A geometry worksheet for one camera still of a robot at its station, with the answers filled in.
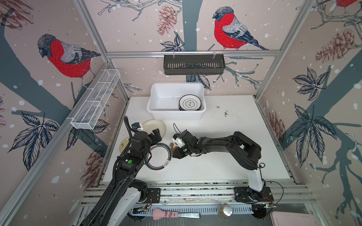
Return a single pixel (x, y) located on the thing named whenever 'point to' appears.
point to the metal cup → (226, 210)
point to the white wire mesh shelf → (95, 99)
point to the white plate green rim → (161, 156)
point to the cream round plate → (149, 125)
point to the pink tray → (281, 218)
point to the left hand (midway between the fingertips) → (152, 132)
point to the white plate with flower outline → (190, 102)
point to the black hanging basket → (194, 65)
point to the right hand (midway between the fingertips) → (173, 157)
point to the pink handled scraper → (158, 213)
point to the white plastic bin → (163, 100)
